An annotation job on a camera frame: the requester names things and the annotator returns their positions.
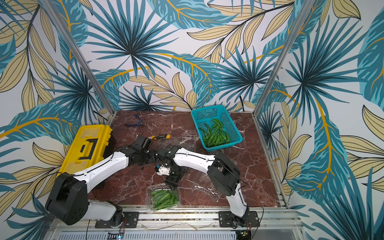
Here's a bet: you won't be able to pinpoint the clear clamshell pepper container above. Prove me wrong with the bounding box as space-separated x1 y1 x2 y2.
146 184 180 213

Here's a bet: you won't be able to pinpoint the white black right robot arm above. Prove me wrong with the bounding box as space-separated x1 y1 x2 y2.
155 146 249 218

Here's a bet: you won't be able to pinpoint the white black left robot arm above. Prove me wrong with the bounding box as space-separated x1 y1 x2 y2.
45 135 156 228

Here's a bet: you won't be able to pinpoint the green peppers in basket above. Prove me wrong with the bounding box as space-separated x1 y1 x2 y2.
199 119 231 148

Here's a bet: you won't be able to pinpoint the yellow black utility knife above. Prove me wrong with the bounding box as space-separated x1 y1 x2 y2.
149 134 171 140

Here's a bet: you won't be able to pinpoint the yellow plastic toolbox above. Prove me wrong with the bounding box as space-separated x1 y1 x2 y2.
59 125 116 174

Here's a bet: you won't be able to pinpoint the teal perforated plastic basket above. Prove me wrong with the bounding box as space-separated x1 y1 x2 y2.
191 105 243 152

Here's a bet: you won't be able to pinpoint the white vented front panel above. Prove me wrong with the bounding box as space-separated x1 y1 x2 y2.
53 231 237 240

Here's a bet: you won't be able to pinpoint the blue handled pliers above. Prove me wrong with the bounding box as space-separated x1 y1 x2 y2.
125 115 144 127

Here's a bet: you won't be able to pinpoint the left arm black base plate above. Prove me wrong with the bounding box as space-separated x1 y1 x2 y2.
95 212 139 229

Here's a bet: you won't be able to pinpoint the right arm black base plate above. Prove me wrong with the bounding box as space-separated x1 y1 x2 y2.
219 211 260 229

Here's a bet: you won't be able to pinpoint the left aluminium frame post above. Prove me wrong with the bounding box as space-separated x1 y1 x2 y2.
41 0 115 115

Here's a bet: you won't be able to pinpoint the aluminium frame post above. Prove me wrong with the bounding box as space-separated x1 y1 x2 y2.
41 0 115 115
253 1 315 118

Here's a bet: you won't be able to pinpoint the right aluminium frame post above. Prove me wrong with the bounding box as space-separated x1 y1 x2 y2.
253 1 315 118

